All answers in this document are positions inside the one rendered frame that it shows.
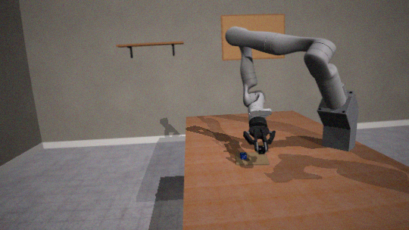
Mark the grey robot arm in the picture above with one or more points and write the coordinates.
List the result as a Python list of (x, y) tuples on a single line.
[(316, 58)]

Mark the tan flat mat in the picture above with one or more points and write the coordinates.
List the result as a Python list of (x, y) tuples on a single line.
[(253, 158)]

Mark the blue die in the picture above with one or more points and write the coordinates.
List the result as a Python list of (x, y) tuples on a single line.
[(243, 155)]

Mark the black die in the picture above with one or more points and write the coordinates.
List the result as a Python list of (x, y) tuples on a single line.
[(261, 149)]

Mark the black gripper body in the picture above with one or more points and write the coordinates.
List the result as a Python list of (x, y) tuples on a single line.
[(258, 122)]

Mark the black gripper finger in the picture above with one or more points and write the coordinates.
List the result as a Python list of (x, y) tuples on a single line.
[(249, 139), (267, 141)]

